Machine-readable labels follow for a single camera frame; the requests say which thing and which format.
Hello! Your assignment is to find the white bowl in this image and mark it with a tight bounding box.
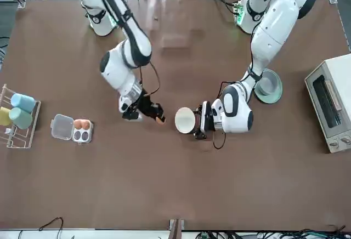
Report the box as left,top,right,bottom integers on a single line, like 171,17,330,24
174,107,196,134

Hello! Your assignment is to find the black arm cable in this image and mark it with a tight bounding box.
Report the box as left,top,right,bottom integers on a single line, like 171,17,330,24
93,0,161,97
212,25,257,150

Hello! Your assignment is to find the grey bowl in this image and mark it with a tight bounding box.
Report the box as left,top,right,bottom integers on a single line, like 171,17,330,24
256,70,278,96

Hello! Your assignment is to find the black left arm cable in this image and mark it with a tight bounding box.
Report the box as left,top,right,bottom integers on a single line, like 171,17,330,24
212,25,257,150

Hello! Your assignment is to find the cream toaster oven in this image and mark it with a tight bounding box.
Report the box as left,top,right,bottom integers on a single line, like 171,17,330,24
304,54,351,154

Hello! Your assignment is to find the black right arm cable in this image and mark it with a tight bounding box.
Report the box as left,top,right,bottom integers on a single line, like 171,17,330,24
93,0,161,97

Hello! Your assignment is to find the blue cup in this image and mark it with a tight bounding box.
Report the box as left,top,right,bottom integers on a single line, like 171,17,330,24
10,93,36,113

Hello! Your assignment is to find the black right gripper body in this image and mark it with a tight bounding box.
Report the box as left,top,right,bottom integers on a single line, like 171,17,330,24
135,89,165,118

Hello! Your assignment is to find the wire cup rack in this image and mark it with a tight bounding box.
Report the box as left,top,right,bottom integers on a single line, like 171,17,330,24
0,84,42,149

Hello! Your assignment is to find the pale green plate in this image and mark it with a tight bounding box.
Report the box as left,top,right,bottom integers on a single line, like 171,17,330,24
253,68,283,105

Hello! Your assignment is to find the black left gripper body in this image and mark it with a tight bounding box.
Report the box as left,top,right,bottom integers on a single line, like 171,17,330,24
198,100,216,133

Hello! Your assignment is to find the thin black cable loop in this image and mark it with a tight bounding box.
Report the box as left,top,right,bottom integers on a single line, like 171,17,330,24
38,217,64,239

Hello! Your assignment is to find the green cup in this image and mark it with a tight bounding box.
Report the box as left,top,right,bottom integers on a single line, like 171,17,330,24
8,107,33,130

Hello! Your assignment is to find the clear plastic egg carton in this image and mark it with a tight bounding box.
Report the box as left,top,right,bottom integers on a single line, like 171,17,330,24
50,114,94,144

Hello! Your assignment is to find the black cable bundle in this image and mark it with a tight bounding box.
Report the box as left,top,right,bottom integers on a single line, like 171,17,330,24
196,224,351,239

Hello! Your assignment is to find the yellow cup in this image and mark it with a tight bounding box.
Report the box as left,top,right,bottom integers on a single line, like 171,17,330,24
0,106,13,127

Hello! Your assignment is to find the aluminium camera post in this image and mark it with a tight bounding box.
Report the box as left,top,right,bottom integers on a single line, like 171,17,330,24
168,218,186,239

